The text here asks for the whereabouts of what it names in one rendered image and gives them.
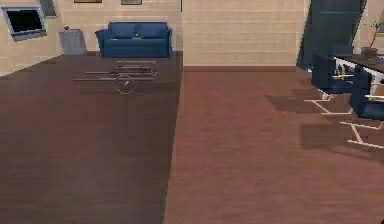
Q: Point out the blue sofa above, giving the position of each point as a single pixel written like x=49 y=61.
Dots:
x=135 y=45

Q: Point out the small green object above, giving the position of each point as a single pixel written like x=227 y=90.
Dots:
x=136 y=34

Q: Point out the grey side cabinet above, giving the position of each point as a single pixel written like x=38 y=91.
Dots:
x=72 y=42

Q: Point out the blue chair with pale legs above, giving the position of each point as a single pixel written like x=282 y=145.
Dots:
x=365 y=100
x=328 y=75

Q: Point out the dark teal door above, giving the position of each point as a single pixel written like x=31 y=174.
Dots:
x=330 y=26

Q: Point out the dark dining table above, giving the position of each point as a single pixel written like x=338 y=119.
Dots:
x=365 y=63

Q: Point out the red stemmed potted plant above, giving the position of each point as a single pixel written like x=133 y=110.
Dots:
x=370 y=50

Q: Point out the grey framed television set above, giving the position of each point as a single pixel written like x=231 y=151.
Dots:
x=25 y=21

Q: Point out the dark framed wall picture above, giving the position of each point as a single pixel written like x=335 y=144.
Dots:
x=131 y=1

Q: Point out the brown framed wall picture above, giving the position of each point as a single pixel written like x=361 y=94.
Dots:
x=87 y=1

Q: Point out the grey framed wall picture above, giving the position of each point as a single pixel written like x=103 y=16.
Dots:
x=48 y=8

